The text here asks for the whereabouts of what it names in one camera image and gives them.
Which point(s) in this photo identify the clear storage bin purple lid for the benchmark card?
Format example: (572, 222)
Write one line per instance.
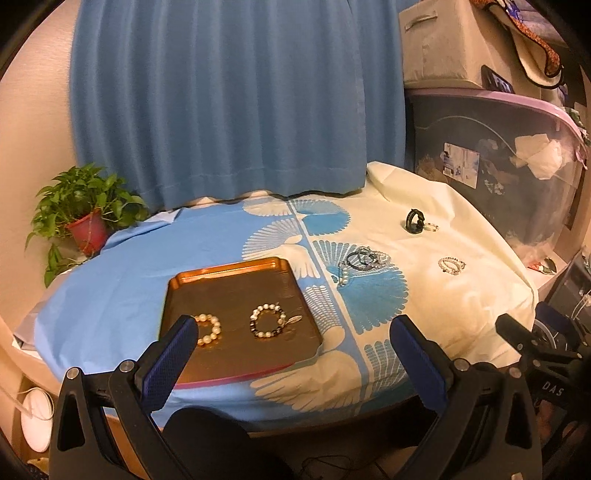
(508, 152)

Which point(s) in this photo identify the grey fabric storage box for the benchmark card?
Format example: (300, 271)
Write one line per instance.
(443, 41)

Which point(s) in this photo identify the white label on bin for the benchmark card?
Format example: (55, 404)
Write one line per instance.
(460, 165)

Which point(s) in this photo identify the green plant in red pot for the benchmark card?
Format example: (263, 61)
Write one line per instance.
(87, 207)

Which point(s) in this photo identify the black chair back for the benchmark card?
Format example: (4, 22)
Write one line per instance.
(212, 443)

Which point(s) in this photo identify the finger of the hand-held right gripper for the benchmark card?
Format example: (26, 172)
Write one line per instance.
(515, 330)

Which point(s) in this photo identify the small red green packet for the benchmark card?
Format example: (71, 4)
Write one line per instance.
(544, 266)

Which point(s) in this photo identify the blue curtain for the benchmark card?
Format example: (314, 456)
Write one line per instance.
(231, 92)

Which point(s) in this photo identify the copper metal tray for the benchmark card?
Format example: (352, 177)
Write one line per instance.
(240, 318)

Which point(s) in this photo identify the white plastic bag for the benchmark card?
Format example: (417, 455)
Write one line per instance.
(538, 150)

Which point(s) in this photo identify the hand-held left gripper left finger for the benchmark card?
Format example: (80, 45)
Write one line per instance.
(168, 357)

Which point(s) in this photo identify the blue and cream printed tablecloth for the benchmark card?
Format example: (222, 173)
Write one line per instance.
(438, 300)

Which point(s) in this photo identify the white round device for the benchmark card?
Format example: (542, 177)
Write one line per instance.
(39, 417)

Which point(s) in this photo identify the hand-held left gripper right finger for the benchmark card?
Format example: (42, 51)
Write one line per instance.
(418, 357)

